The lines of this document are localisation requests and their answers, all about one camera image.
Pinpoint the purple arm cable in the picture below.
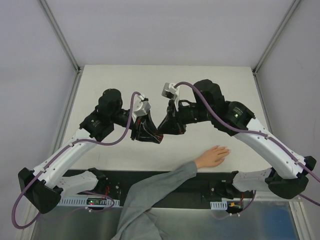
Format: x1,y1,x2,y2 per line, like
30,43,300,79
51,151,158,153
15,91,143,229
173,81,320,206

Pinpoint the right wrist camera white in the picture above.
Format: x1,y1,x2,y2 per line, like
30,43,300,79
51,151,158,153
161,82,180,110

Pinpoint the aluminium frame post left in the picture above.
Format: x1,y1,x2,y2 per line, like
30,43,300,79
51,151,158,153
37,0,82,74

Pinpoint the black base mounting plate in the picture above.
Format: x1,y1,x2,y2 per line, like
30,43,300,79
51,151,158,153
60,170,255,213

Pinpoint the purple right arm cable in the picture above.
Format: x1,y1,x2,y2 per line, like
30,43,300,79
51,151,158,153
173,81,320,206

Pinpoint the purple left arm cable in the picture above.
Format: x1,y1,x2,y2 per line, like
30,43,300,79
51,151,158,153
15,91,143,229

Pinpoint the mannequin hand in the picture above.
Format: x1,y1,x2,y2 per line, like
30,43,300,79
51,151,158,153
194,146,231,169

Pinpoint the grey sleeved forearm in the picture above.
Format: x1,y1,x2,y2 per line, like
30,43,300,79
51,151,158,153
113,161,198,240

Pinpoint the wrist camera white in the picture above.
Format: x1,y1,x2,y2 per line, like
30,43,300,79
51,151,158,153
161,82,180,110
131,94,151,122

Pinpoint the aluminium frame post right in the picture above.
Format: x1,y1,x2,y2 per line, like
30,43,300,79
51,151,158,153
252,0,304,76

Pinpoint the aluminium frame post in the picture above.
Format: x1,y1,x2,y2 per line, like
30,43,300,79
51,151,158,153
37,0,82,74
252,0,304,76

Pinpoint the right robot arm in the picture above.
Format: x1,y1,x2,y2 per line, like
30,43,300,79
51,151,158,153
158,79,317,200

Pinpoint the red nail polish bottle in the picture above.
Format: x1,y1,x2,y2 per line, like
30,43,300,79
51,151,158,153
156,134,164,142

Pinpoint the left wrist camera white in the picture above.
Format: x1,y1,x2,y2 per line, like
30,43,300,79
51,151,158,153
131,94,151,122

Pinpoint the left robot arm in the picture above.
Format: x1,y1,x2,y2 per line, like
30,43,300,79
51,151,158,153
18,88,163,214

